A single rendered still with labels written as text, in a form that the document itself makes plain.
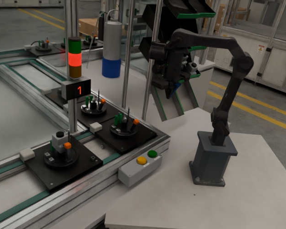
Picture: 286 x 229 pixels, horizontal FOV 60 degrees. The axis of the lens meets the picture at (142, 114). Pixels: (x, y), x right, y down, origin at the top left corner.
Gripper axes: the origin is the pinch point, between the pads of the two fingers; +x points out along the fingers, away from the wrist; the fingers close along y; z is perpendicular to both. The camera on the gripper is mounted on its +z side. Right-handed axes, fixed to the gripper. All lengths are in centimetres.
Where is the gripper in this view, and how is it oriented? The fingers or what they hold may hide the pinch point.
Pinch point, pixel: (169, 91)
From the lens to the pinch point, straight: 103.2
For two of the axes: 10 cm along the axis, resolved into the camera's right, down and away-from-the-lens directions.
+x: -1.1, 8.6, 5.0
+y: -6.9, 3.0, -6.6
